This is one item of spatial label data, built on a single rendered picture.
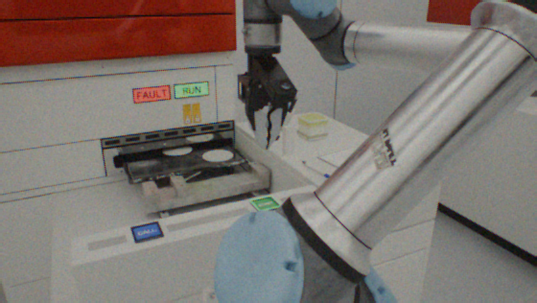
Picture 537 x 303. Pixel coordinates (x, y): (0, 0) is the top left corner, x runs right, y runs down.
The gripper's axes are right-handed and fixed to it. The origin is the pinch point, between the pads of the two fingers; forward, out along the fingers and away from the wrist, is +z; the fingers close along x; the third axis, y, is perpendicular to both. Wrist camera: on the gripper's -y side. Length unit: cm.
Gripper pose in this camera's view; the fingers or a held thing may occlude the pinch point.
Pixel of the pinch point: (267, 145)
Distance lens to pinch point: 84.7
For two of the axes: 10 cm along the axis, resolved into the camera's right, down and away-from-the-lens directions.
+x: -9.0, 1.6, -4.0
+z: 0.0, 9.3, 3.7
